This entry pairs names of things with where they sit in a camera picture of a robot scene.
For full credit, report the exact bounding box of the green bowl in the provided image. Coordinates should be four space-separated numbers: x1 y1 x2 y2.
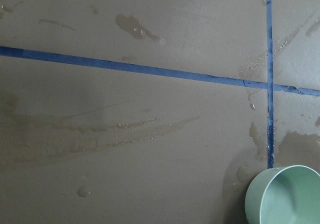
244 165 320 224

